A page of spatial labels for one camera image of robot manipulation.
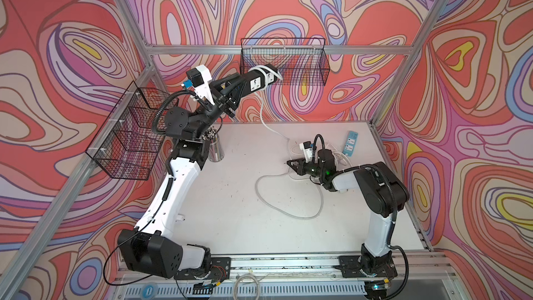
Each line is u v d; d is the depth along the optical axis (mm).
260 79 559
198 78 445
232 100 529
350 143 1076
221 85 533
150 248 379
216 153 986
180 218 834
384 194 515
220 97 497
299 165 872
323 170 783
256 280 709
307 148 869
